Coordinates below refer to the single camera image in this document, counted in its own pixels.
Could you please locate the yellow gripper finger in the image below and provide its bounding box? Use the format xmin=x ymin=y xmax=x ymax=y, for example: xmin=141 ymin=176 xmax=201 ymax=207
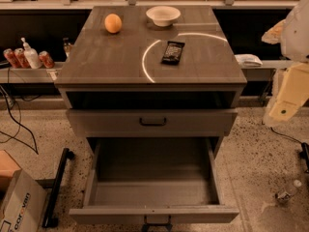
xmin=263 ymin=63 xmax=309 ymax=127
xmin=262 ymin=19 xmax=285 ymax=44

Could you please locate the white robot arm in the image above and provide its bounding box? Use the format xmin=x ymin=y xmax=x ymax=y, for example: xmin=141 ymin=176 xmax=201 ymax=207
xmin=262 ymin=0 xmax=309 ymax=127

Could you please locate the grey wooden drawer cabinet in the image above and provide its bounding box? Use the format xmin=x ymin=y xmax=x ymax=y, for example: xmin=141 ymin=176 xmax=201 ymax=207
xmin=54 ymin=5 xmax=248 ymax=225

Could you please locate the open bottom drawer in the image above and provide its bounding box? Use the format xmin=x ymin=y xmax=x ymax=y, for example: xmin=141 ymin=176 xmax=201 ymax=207
xmin=70 ymin=137 xmax=239 ymax=226

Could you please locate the closed middle drawer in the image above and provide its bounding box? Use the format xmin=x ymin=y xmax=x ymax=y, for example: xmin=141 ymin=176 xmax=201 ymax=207
xmin=67 ymin=109 xmax=238 ymax=137

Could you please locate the red soda can middle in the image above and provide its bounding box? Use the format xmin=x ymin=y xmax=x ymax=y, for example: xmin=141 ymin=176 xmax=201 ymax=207
xmin=14 ymin=48 xmax=30 ymax=69

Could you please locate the red soda can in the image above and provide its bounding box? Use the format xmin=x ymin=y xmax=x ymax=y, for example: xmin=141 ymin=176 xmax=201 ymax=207
xmin=14 ymin=48 xmax=30 ymax=69
xmin=39 ymin=51 xmax=55 ymax=69
xmin=3 ymin=48 xmax=20 ymax=68

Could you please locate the white folded cloth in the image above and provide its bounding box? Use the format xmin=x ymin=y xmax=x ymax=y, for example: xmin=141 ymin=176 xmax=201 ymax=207
xmin=235 ymin=54 xmax=263 ymax=67

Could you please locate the clear plastic bottle on floor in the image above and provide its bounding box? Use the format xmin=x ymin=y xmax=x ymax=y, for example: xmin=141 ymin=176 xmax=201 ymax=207
xmin=275 ymin=180 xmax=302 ymax=203

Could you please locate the white ceramic bowl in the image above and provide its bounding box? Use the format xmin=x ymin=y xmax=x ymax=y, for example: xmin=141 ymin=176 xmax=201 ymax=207
xmin=146 ymin=6 xmax=181 ymax=27

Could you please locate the orange fruit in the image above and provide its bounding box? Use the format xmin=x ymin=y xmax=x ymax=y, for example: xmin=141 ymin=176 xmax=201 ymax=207
xmin=104 ymin=14 xmax=122 ymax=34

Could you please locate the small glass bottle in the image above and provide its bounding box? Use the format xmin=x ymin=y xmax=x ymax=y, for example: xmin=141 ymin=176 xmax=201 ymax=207
xmin=63 ymin=38 xmax=71 ymax=57

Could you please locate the red soda can right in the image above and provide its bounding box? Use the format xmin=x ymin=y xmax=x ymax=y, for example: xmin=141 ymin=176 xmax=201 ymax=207
xmin=39 ymin=51 xmax=55 ymax=69

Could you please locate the white pump bottle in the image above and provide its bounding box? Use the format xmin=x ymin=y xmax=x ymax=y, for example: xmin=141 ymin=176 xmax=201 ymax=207
xmin=21 ymin=38 xmax=42 ymax=69

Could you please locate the red soda can left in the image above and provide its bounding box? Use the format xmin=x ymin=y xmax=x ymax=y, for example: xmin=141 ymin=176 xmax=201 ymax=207
xmin=3 ymin=48 xmax=20 ymax=68

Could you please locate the low grey shelf ledge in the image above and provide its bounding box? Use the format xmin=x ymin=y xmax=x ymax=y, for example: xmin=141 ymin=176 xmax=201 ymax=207
xmin=0 ymin=62 xmax=63 ymax=84

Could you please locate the black metal bar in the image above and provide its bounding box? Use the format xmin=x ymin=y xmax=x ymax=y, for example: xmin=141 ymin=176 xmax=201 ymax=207
xmin=42 ymin=148 xmax=74 ymax=228

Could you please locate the cardboard box with logo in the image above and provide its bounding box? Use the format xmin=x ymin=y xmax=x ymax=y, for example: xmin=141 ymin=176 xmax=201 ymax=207
xmin=0 ymin=150 xmax=48 ymax=232

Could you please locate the black cable right floor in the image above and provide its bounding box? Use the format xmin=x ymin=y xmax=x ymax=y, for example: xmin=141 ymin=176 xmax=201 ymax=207
xmin=269 ymin=126 xmax=309 ymax=172

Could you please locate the black cable floor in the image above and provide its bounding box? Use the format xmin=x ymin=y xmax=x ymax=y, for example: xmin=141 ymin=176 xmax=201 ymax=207
xmin=0 ymin=84 xmax=40 ymax=156
xmin=269 ymin=126 xmax=309 ymax=172

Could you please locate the black cable left floor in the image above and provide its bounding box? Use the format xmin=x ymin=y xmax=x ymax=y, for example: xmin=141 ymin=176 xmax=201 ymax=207
xmin=0 ymin=84 xmax=40 ymax=156

